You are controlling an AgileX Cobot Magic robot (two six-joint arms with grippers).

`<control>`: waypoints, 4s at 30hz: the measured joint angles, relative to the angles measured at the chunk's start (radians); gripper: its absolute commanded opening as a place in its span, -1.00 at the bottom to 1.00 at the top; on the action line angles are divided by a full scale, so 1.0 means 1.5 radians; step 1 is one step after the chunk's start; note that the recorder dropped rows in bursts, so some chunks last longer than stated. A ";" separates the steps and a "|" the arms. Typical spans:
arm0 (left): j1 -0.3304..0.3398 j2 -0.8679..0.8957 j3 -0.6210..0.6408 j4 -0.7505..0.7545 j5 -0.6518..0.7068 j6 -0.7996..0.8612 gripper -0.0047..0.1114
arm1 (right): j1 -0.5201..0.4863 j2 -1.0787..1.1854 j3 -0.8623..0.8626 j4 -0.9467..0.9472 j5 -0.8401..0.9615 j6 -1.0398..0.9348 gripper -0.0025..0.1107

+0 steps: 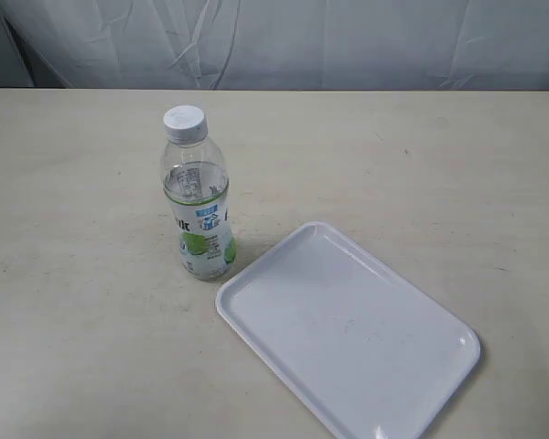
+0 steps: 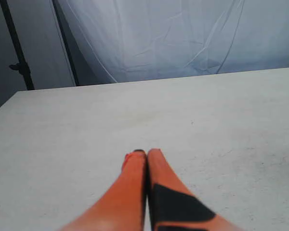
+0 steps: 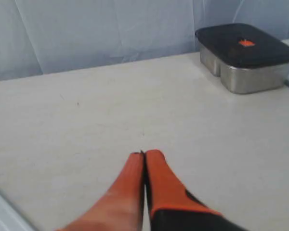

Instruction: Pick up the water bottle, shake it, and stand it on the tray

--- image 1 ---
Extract clear plastic water bottle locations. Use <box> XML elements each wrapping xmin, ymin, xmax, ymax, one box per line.
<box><xmin>160</xmin><ymin>105</ymin><xmax>237</xmax><ymax>280</ymax></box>

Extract white plastic tray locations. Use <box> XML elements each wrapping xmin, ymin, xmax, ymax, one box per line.
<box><xmin>216</xmin><ymin>222</ymin><xmax>481</xmax><ymax>438</ymax></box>

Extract white backdrop cloth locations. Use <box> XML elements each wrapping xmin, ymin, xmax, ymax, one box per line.
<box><xmin>0</xmin><ymin>1</ymin><xmax>549</xmax><ymax>91</ymax></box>

